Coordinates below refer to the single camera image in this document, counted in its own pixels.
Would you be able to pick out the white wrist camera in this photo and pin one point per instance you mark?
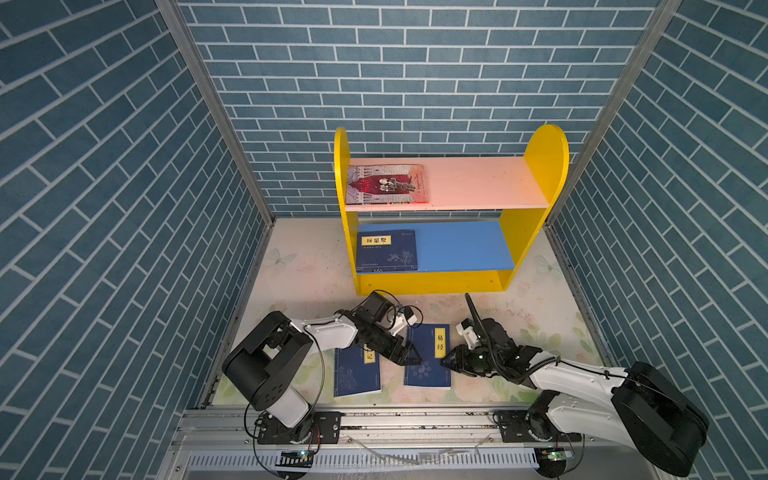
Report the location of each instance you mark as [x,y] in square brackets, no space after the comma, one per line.
[466,330]
[384,309]

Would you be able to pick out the Hamlet picture book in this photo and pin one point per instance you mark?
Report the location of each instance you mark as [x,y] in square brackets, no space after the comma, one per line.
[386,184]

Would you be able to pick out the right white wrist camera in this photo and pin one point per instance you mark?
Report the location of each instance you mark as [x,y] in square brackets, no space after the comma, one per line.
[466,330]

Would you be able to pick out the yellow pink blue bookshelf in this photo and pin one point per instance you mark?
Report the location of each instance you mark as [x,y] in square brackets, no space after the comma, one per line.
[474,219]

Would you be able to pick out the navy book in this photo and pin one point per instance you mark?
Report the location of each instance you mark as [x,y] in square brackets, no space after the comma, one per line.
[356,371]
[386,251]
[431,342]

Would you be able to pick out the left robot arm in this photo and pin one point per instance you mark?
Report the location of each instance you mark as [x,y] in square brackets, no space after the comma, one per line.
[263,365]

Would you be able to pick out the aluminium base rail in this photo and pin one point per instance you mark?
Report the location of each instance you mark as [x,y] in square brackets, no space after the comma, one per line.
[449,442]

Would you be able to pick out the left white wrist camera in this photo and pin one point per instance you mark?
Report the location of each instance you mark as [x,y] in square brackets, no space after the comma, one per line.
[384,309]

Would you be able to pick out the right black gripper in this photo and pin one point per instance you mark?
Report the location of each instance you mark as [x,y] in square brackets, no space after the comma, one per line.
[458,362]

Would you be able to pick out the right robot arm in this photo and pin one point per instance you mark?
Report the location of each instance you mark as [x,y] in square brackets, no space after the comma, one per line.
[637,406]

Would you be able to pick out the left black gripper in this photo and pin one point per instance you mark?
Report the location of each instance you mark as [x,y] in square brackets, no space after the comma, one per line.
[391,354]

